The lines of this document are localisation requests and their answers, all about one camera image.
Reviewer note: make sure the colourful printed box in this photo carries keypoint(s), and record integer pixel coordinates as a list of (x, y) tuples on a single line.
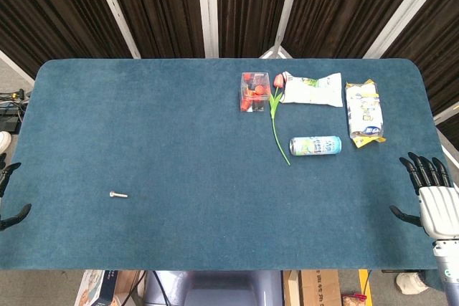
[(95, 290)]

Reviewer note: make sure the white yellow snack pack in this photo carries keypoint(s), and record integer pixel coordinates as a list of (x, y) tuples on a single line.
[(364, 112)]

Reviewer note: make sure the dark brown curtain panel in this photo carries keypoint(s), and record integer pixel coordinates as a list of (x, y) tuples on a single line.
[(157, 5), (344, 5), (430, 41), (251, 5), (54, 8)]

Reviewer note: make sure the small metal bolt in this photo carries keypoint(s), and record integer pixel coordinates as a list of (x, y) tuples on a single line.
[(118, 195)]

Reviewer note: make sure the blue table cloth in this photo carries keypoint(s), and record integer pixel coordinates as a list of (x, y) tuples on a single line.
[(179, 141)]

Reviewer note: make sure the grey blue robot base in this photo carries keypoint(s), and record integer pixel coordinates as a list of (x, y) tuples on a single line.
[(215, 290)]

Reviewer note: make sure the white partition post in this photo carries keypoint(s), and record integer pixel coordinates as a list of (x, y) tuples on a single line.
[(287, 5), (208, 8), (114, 8), (446, 110), (401, 12)]

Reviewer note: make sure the artificial orange tulip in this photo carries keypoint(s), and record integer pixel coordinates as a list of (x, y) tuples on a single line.
[(274, 105)]

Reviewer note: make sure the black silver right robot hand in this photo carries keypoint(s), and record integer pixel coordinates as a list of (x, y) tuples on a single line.
[(437, 209)]

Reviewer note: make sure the white green snack bag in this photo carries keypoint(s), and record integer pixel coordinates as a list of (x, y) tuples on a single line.
[(312, 91)]

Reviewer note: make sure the clear box with orange parts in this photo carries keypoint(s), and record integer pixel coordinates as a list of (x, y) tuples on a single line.
[(254, 92)]

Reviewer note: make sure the plain brown cardboard box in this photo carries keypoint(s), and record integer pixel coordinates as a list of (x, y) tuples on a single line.
[(127, 288)]

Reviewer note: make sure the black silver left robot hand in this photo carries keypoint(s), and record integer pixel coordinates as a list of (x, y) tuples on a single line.
[(22, 211)]

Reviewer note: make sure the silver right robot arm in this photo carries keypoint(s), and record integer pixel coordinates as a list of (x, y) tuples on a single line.
[(450, 270)]

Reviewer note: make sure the light blue drink can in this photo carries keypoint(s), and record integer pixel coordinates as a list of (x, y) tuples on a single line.
[(315, 145)]

